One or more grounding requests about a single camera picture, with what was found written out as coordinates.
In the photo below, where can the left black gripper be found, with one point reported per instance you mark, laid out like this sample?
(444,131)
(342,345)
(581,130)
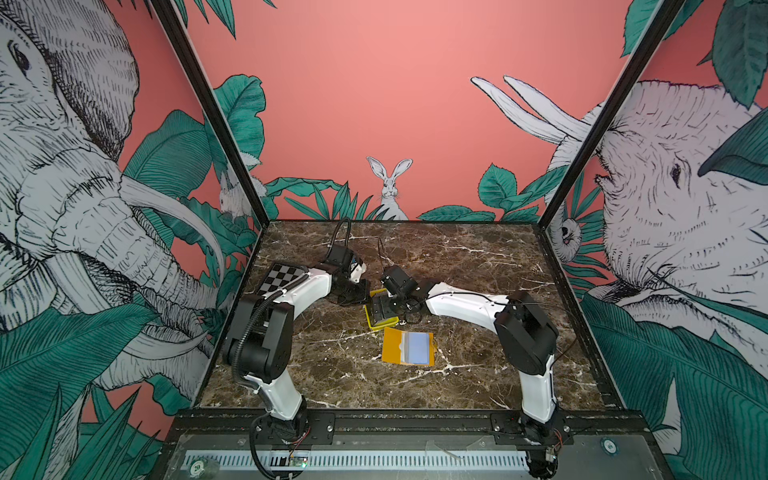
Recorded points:
(362,297)

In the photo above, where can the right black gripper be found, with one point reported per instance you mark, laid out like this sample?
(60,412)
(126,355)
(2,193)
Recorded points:
(389,297)

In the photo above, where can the yellow leather card holder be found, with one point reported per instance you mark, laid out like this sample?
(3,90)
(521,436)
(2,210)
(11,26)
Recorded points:
(408,348)

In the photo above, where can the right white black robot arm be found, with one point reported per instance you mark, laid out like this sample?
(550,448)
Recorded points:
(526,334)

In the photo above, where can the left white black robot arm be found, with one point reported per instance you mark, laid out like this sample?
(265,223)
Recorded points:
(258,353)

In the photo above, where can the stack of grey cards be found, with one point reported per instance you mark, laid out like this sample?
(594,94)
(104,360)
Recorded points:
(381,310)

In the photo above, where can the yellow plastic card tray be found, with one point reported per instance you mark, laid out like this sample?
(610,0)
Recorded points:
(367,309)

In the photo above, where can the black white checkerboard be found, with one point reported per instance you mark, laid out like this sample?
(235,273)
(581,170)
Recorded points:
(278,277)

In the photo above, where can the black front rail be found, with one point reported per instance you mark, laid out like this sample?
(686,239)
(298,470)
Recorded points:
(326,426)

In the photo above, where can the white slotted cable duct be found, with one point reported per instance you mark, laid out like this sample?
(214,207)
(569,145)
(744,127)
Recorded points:
(197,462)

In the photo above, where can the right black frame post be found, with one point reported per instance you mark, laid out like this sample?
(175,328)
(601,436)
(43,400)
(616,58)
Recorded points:
(659,23)

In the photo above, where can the black frame post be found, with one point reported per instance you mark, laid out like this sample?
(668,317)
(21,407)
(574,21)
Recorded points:
(168,16)
(659,23)

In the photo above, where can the left black frame post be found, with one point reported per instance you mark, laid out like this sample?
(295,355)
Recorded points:
(168,16)

